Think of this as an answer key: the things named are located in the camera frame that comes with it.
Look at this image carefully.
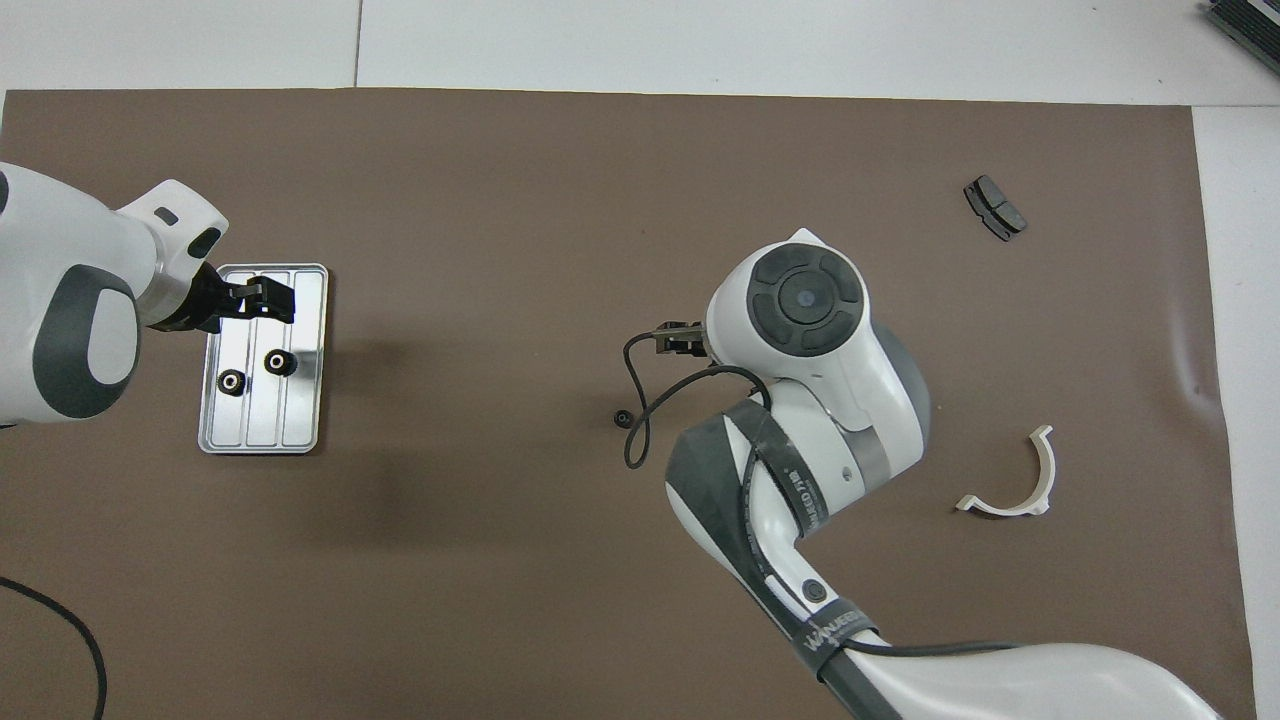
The silver metal tray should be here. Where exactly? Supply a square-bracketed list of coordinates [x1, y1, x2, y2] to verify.
[197, 263, 330, 456]

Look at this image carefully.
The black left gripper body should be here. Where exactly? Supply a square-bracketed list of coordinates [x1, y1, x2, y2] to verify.
[176, 262, 237, 336]

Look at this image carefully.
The black ribbed device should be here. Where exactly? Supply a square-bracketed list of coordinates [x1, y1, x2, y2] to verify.
[1203, 0, 1280, 73]

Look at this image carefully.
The white curved plastic bracket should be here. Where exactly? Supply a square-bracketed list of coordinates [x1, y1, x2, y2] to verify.
[955, 424, 1057, 519]

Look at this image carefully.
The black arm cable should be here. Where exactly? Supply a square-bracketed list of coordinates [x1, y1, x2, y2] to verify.
[622, 322, 1031, 661]
[0, 575, 109, 720]

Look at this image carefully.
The brown paper table mat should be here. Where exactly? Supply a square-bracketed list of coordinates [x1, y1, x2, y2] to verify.
[0, 88, 1259, 720]

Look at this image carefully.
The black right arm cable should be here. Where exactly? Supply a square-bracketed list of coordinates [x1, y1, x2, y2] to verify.
[622, 322, 1031, 661]

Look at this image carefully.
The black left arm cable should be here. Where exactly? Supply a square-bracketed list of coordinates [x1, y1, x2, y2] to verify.
[0, 575, 109, 720]

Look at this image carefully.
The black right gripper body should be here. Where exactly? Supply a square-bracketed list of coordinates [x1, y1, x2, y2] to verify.
[655, 319, 713, 359]

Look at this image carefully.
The short grey brake pad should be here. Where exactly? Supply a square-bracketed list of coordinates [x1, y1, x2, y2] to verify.
[963, 175, 1028, 243]

